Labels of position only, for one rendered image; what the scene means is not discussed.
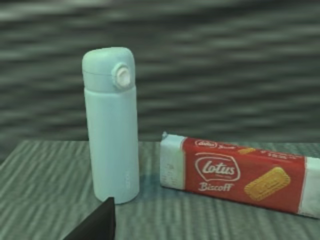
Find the red Lotus Biscoff biscuit pack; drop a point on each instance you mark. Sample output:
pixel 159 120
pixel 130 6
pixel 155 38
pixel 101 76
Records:
pixel 225 172

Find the light blue thermos bottle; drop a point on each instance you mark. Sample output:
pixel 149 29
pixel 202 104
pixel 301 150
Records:
pixel 112 140

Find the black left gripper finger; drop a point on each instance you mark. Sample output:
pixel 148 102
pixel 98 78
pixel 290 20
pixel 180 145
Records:
pixel 100 222

